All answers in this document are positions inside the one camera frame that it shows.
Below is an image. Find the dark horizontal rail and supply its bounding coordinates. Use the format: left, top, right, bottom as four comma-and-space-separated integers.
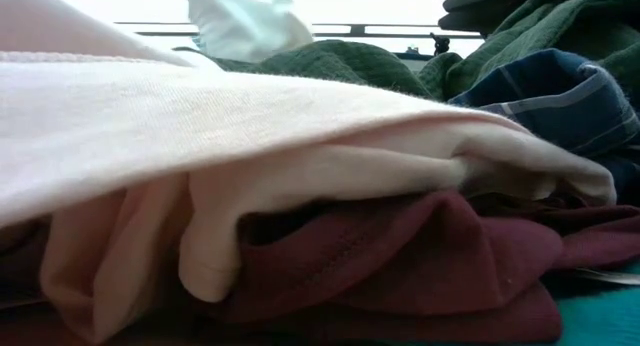
113, 20, 484, 40

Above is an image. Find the white paper tag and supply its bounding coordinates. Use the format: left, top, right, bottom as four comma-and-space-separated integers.
573, 267, 640, 288

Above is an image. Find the white blue striped sock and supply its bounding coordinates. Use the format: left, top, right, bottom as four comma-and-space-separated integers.
177, 0, 315, 64

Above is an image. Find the dark green garment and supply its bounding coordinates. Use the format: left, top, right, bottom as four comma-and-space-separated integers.
172, 0, 640, 103

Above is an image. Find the maroon garment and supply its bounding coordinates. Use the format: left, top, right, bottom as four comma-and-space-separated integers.
0, 188, 640, 346

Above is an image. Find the teal garment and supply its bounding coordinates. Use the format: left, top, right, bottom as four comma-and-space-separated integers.
542, 263, 640, 346

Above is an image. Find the small dark object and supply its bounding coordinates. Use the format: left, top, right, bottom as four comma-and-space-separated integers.
430, 32, 452, 57

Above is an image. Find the light pink garment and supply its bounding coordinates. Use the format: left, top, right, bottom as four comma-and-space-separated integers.
0, 0, 619, 345

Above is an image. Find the blue plaid shirt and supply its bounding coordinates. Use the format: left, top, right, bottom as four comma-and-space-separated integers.
448, 48, 640, 207

